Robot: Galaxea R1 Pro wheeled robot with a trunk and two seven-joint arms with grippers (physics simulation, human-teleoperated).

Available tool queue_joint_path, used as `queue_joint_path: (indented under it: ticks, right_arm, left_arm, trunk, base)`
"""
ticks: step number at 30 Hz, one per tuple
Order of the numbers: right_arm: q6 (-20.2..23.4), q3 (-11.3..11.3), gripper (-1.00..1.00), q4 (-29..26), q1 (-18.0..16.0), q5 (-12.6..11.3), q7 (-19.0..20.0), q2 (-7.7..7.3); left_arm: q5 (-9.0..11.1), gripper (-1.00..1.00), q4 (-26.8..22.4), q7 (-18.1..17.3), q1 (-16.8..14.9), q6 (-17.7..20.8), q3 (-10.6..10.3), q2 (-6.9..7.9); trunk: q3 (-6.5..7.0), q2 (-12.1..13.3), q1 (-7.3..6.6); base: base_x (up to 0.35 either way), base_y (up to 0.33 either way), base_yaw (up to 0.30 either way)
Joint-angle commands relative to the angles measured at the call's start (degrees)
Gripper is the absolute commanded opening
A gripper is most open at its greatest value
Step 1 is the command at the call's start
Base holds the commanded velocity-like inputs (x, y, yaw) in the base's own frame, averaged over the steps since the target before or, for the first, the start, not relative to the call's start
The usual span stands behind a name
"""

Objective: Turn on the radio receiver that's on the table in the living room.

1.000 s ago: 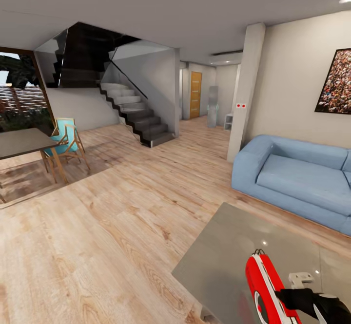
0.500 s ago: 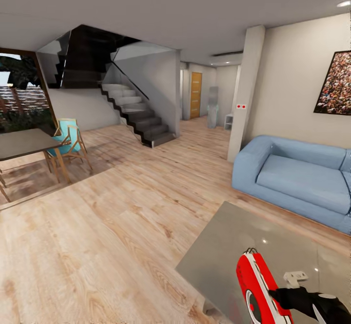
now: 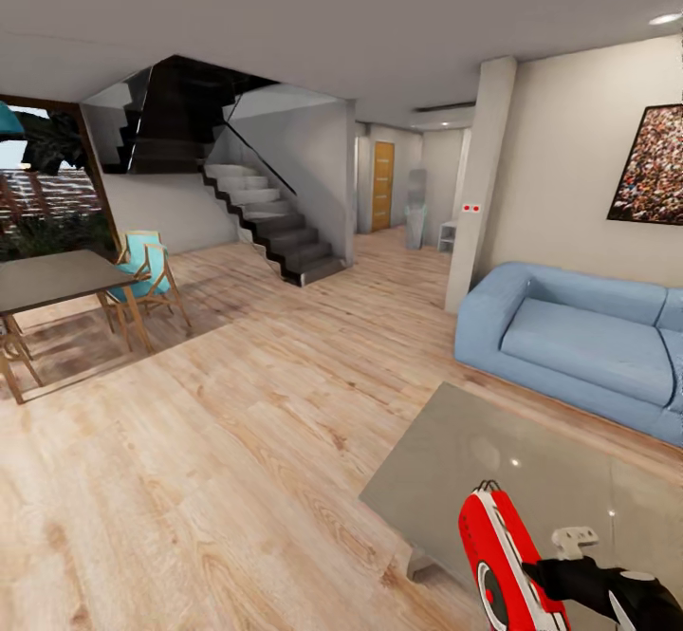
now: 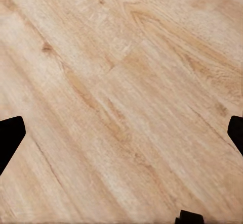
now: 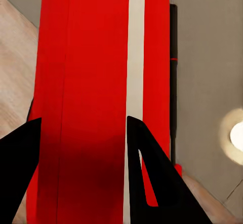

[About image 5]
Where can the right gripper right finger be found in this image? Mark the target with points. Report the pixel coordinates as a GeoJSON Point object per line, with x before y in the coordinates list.
{"type": "Point", "coordinates": [176, 203]}

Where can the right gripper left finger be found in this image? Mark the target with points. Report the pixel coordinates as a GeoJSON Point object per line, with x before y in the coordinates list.
{"type": "Point", "coordinates": [19, 157]}

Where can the coffee table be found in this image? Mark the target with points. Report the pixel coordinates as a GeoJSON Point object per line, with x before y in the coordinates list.
{"type": "Point", "coordinates": [209, 135]}

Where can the radio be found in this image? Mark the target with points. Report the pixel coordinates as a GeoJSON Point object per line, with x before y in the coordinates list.
{"type": "Point", "coordinates": [99, 61]}

